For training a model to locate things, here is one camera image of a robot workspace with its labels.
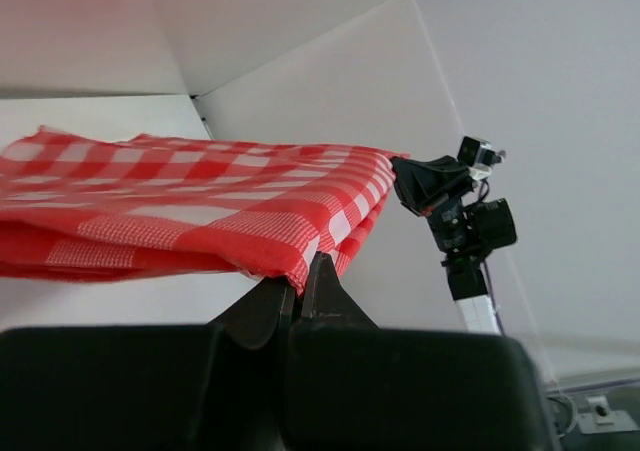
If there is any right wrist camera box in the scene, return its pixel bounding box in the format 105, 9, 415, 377
457, 136, 506, 181

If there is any red white checkered cloth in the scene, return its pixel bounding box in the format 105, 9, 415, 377
1, 127, 395, 290

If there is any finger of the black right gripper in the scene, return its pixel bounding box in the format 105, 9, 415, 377
391, 156, 473, 216

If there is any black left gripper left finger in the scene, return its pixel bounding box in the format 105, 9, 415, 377
1, 279, 295, 450

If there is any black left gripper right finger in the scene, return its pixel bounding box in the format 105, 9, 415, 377
287, 254, 560, 450

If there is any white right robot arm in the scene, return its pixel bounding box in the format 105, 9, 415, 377
391, 156, 517, 335

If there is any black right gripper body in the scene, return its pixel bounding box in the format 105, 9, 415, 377
425, 197, 482, 259

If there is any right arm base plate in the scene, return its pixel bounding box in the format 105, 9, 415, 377
547, 394, 639, 438

